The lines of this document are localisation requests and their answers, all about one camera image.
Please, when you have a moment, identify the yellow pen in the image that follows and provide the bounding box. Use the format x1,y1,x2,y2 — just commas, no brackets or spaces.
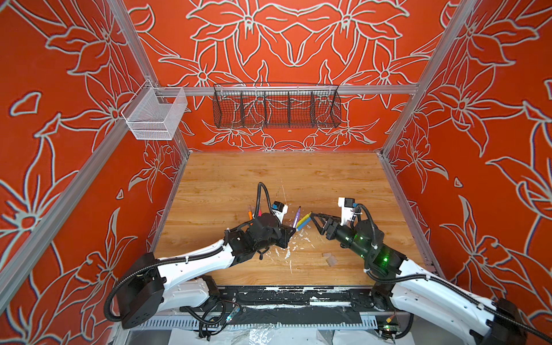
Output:
296,212,311,230

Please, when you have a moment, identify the white wire basket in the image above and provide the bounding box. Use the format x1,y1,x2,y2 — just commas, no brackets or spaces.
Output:
122,80,188,141

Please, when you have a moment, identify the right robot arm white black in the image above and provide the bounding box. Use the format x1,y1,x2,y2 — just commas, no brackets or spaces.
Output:
310,198,551,344

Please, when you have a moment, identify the white cable duct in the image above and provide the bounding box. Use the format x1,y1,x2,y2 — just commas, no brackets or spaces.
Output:
132,313,378,331

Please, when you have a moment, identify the clear pen cap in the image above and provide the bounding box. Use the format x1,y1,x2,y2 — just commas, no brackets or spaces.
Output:
323,253,338,267

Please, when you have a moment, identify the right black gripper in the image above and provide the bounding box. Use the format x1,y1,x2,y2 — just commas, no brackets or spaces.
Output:
311,212,372,262

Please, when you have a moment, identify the blue pen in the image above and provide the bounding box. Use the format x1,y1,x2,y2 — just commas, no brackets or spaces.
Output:
298,217,311,231

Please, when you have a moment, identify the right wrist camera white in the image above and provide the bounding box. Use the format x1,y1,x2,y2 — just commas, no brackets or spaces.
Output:
338,197,356,226

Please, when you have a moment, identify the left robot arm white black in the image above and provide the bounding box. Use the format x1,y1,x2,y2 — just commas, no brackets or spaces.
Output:
103,183,296,329

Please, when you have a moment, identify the purple pen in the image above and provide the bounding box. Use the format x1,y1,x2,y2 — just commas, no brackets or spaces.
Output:
293,206,301,228

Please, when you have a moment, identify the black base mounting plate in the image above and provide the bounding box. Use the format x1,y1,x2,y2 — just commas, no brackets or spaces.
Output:
178,284,411,313

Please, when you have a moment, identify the black wire basket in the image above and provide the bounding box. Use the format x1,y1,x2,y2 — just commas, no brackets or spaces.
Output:
212,82,342,129

